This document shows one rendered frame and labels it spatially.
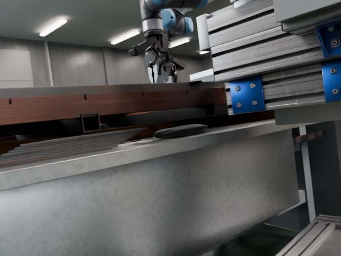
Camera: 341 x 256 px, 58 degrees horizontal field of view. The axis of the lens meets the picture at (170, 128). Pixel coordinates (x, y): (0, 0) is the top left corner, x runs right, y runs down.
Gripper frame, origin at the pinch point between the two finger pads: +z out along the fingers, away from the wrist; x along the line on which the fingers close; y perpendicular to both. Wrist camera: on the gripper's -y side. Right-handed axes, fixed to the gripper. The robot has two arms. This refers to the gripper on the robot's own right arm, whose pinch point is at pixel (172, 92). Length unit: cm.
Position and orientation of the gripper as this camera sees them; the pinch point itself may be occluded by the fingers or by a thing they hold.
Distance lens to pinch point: 152.8
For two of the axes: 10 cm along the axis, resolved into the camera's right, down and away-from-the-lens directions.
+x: 6.1, -0.5, -7.9
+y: -7.8, 1.2, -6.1
